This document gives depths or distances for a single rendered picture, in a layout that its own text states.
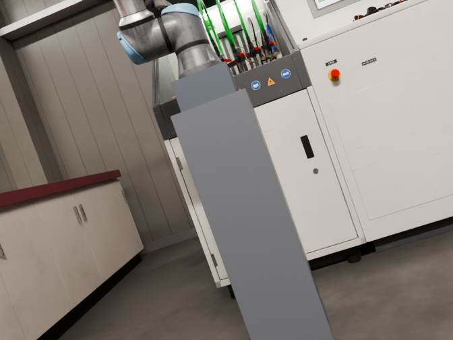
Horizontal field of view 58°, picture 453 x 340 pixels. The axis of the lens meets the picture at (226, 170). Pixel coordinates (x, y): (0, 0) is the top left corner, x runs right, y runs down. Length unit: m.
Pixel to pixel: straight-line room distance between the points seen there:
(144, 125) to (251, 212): 2.85
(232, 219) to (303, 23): 1.18
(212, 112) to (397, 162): 0.93
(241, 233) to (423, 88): 1.04
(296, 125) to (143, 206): 2.50
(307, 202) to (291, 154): 0.22
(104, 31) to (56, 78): 0.66
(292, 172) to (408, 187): 0.49
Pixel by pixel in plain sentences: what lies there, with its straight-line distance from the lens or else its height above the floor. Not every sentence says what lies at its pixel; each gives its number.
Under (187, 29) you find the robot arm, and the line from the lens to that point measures 1.33.
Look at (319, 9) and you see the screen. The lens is 2.14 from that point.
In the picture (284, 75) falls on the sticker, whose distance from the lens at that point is 1.81.
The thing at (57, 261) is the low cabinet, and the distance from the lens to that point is 2.59.
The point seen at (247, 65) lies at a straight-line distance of 2.36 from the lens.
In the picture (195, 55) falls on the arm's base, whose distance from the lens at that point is 1.30.
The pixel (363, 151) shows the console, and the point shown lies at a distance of 1.83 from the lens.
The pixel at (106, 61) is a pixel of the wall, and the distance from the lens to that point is 4.17.
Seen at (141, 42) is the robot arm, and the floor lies 1.05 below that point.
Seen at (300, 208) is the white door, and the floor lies 0.30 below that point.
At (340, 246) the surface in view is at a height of 0.09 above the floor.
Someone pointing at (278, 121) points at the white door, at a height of 0.70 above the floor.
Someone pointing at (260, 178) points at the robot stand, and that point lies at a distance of 1.20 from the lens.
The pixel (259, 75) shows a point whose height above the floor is 0.91.
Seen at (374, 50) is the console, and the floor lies 0.84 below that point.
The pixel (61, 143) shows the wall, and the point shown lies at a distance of 4.31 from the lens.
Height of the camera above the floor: 0.63
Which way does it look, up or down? 2 degrees down
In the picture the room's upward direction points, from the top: 20 degrees counter-clockwise
